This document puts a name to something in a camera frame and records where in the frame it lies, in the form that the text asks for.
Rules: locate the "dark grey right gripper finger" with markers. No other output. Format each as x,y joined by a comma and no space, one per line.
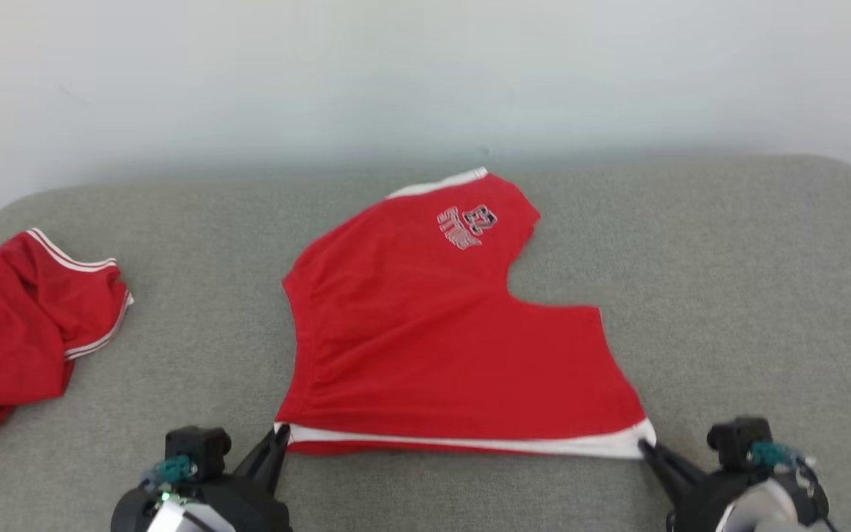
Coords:
673,465
671,489

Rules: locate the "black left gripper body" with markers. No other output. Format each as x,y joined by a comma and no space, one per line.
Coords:
241,510

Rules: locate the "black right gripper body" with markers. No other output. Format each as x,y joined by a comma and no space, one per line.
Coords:
706,502

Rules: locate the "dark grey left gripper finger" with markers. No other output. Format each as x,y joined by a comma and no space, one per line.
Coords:
281,462
263,458

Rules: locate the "red Bulls basketball shorts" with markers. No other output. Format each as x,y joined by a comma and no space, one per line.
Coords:
411,332

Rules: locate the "red jersey with white trim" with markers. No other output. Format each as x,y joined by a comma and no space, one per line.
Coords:
12,332

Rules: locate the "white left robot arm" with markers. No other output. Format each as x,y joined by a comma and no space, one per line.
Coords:
174,521

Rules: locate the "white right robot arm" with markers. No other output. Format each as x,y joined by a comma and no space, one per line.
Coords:
758,517

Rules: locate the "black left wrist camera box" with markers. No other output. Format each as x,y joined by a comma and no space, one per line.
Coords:
200,447

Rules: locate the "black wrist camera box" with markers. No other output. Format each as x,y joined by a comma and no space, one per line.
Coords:
736,440
200,447

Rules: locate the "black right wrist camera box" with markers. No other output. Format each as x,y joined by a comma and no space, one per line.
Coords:
736,440

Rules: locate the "teal right camera connector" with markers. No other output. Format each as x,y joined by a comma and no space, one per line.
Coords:
765,452

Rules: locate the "teal camera connector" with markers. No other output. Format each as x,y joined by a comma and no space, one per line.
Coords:
765,452
173,468

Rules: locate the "teal left camera connector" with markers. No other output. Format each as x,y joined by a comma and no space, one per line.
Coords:
173,468

